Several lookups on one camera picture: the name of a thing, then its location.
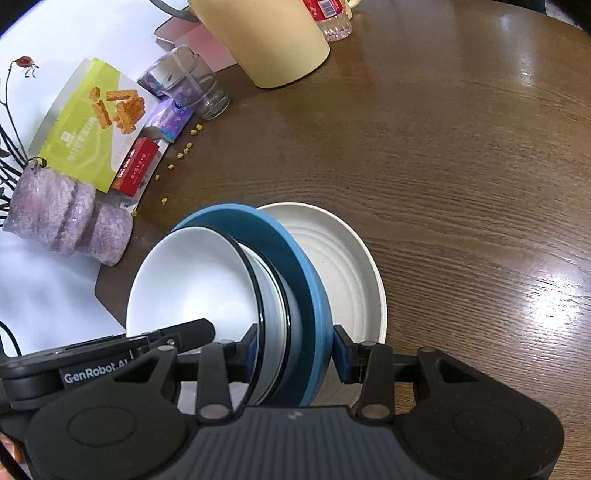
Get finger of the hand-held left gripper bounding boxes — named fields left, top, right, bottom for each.
left=148, top=318, right=216, bottom=354

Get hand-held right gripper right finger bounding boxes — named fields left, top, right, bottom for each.
left=332, top=324, right=481, bottom=424

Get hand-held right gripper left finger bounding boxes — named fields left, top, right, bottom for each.
left=113, top=324, right=259, bottom=424

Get white bowl black rim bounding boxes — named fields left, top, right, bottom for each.
left=240, top=244, right=295, bottom=403
left=126, top=225, right=266, bottom=407

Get cream round plate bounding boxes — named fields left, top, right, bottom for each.
left=256, top=202, right=387, bottom=407

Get blue bowl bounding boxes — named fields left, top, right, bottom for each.
left=172, top=203, right=334, bottom=407

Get person's left hand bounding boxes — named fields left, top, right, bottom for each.
left=0, top=438, right=24, bottom=464

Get purple fuzzy vase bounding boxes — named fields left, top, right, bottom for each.
left=2, top=159, right=134, bottom=267

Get small red box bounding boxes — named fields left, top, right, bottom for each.
left=110, top=137, right=160, bottom=197

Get scattered yellow kernels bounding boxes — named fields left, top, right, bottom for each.
left=131, top=122, right=204, bottom=217

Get purple tissue pack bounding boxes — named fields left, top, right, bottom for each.
left=137, top=53, right=185, bottom=100
left=145, top=97, right=195, bottom=141

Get green snack box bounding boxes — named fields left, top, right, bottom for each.
left=28, top=58, right=158, bottom=193

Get clear glass tumbler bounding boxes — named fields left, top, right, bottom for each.
left=161, top=45, right=230, bottom=121

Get clear plastic straw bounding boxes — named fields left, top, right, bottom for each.
left=173, top=51, right=205, bottom=99

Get pink box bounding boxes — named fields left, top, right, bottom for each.
left=154, top=14, right=238, bottom=72

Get yellow thermos jug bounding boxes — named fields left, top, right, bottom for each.
left=150, top=0, right=331, bottom=89

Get red label water bottle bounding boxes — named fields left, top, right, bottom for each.
left=302, top=0, right=354, bottom=43

